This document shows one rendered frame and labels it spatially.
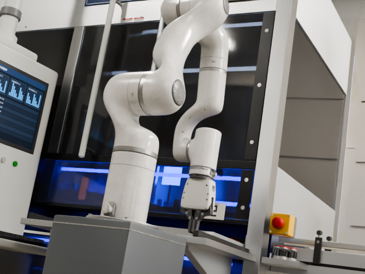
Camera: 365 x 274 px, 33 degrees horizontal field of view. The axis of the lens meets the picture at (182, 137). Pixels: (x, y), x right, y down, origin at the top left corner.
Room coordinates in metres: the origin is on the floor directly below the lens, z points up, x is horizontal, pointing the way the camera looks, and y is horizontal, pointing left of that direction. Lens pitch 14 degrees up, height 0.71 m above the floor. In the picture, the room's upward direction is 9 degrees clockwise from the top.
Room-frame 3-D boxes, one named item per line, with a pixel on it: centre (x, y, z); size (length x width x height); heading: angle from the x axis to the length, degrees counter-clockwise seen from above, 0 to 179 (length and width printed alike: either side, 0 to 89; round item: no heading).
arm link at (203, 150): (1.93, -0.08, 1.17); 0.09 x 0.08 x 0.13; 58
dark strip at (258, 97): (2.15, -0.25, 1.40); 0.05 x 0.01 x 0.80; 61
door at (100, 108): (2.48, 0.30, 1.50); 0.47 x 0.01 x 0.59; 61
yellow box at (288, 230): (2.10, -0.39, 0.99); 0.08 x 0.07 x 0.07; 151
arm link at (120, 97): (1.62, 0.15, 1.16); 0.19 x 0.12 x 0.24; 58
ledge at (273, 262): (2.13, -0.42, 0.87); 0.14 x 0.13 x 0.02; 151
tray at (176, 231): (2.12, -0.11, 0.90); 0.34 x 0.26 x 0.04; 151
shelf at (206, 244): (2.15, 0.07, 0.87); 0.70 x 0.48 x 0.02; 61
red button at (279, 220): (2.06, -0.36, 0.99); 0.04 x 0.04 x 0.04; 61
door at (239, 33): (2.25, -0.09, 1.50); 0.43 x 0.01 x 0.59; 61
